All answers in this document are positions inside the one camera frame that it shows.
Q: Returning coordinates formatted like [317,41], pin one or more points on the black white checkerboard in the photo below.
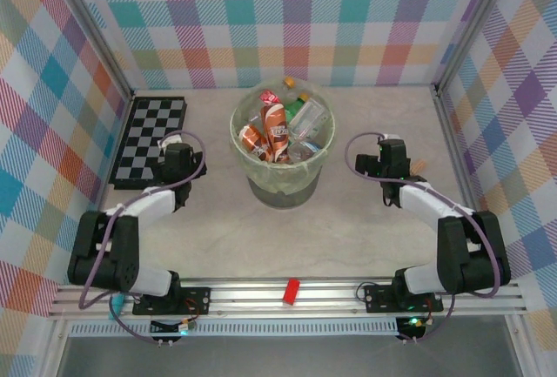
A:
[152,137]

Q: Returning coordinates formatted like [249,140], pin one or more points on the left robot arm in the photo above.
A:
[124,259]

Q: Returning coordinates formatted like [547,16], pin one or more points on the red gold drink bottle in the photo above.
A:
[255,140]

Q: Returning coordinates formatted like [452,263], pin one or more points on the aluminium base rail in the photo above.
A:
[261,300]

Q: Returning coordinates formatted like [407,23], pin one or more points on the green plastic bottle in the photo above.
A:
[294,107]

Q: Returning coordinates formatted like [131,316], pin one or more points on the small black controller board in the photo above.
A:
[167,327]
[411,327]

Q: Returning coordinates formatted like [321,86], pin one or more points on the aluminium frame bar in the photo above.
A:
[454,146]

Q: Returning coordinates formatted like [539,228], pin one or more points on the orange cap bottle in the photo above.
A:
[289,82]

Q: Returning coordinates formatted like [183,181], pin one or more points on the red labelled bottle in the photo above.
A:
[270,97]

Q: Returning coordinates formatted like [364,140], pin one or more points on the brown snack packets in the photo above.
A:
[275,129]

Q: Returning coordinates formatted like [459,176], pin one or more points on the red block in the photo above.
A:
[291,292]

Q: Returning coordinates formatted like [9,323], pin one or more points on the aluminium frame post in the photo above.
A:
[91,28]
[476,24]

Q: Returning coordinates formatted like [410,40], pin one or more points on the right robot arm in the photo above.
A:
[452,246]

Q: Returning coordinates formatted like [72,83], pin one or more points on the teal tape piece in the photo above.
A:
[116,307]

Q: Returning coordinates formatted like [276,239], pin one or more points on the clear bottle blue print label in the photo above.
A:
[303,150]

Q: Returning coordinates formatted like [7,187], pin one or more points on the mesh bin with plastic liner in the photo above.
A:
[278,172]

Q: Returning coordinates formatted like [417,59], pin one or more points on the small tan block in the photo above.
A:
[420,166]

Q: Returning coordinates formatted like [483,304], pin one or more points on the frosted clear square bottle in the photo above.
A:
[310,118]

